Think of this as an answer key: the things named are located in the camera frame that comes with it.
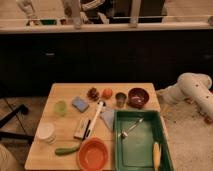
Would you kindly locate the blue sponge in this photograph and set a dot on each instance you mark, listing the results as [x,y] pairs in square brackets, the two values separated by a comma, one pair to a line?
[80,104]

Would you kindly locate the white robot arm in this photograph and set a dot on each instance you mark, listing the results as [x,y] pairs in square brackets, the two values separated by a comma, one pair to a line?
[195,86]

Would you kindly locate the small metal cup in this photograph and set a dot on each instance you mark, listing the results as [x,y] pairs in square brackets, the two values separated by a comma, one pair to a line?
[120,99]

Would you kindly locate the green plastic cup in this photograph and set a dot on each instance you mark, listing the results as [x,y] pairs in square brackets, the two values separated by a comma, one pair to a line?
[60,108]

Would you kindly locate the orange fruit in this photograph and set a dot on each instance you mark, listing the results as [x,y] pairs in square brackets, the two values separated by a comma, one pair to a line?
[107,93]

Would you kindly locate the brown pine cone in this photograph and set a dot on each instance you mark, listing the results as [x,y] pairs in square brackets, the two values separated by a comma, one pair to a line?
[93,94]

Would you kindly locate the light blue cloth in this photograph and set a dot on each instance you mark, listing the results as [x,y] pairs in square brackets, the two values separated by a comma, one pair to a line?
[107,115]

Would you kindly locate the dark red bowl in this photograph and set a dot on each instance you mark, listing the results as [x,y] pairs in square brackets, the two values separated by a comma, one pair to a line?
[137,97]

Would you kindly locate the black marker pen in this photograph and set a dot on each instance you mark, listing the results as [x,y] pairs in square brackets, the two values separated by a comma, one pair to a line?
[86,131]

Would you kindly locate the beige eraser block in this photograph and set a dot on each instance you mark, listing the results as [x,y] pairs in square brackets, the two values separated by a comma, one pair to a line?
[81,128]

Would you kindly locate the metal spoon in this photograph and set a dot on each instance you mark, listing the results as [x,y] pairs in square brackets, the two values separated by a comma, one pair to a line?
[125,133]

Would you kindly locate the orange plastic bowl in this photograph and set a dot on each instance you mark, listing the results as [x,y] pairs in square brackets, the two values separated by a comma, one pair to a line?
[92,155]

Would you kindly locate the green plastic tray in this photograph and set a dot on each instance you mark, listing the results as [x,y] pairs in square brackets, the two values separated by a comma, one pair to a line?
[135,152]

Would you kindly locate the yellow corn cob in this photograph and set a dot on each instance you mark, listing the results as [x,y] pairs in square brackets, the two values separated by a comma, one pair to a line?
[156,156]

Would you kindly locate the green cucumber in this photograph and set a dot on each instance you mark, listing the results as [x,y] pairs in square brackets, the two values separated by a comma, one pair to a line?
[66,151]

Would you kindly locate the black chair base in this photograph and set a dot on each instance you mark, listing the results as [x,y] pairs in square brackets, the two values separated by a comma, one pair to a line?
[11,126]

